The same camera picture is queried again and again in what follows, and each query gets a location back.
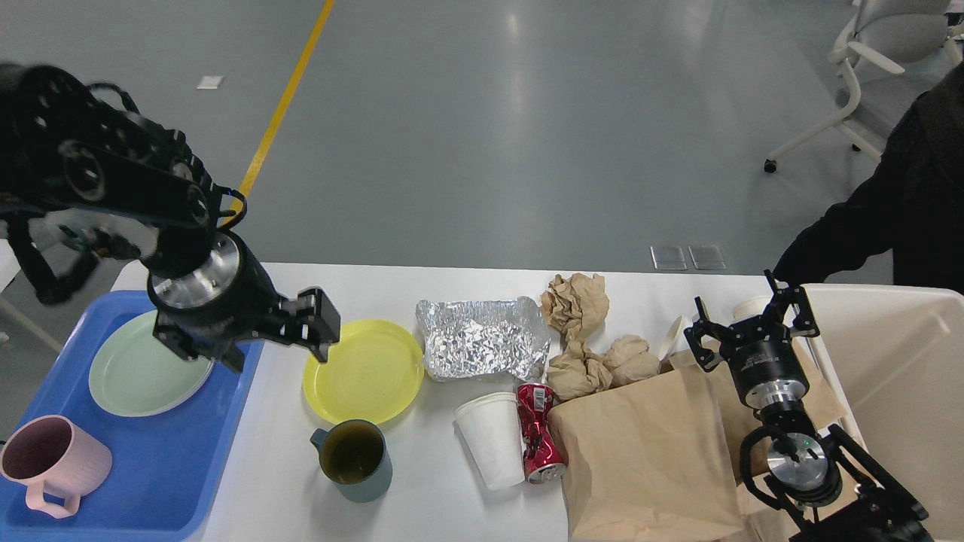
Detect beige plastic bin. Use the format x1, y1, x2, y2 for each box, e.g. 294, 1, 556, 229
806, 285, 963, 541

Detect crumpled brown paper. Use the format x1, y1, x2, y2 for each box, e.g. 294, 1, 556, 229
545, 340, 613, 402
540, 273, 610, 344
600, 335, 660, 388

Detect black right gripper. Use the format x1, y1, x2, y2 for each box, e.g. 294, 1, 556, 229
684, 269, 820, 410

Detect grey office chair right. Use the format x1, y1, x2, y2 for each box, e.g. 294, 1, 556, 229
762, 1, 962, 174

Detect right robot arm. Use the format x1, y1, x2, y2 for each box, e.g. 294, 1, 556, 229
684, 270, 931, 541

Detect white cup behind gripper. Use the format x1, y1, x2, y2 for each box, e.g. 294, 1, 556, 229
732, 296, 770, 323

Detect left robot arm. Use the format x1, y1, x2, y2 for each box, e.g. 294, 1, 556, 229
1, 64, 341, 373

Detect white paper cup lying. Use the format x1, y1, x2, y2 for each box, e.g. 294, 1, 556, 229
657, 315, 692, 361

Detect crushed red soda can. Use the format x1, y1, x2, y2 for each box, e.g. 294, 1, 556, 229
516, 383, 567, 484

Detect crumpled aluminium foil sheet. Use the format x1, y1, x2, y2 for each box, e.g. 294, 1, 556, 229
414, 297, 551, 383

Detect pink ribbed mug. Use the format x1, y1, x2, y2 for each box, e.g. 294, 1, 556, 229
2, 415, 113, 520

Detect right floor socket plate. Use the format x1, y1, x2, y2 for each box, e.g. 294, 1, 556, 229
688, 245, 728, 271

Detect crumpled brown paper top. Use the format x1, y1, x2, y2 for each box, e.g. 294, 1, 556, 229
540, 273, 610, 344

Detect large brown paper bag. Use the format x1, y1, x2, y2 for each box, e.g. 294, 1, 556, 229
550, 366, 743, 541

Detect person in dark clothes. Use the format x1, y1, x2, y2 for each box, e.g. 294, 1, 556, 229
773, 65, 963, 292

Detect crumpled brown paper left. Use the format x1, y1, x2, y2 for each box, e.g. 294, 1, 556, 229
545, 340, 613, 402

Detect dark green mug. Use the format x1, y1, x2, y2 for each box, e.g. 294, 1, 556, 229
309, 419, 393, 502

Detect blue plastic tray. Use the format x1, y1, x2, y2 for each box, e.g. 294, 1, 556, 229
1, 291, 263, 541

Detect floor socket plate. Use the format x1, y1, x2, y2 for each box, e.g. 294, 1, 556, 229
650, 245, 689, 272
688, 245, 728, 271

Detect yellow plastic plate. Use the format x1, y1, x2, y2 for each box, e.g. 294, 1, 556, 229
302, 318, 424, 425

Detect crumpled brown paper right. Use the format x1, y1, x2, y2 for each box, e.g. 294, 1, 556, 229
600, 335, 660, 388

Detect pale green plate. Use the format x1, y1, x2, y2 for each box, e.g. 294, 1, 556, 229
87, 311, 214, 416

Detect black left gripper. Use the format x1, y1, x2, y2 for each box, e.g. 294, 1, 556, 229
147, 231, 341, 374

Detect left floor socket plate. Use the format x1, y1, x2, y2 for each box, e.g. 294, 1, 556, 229
650, 245, 689, 272

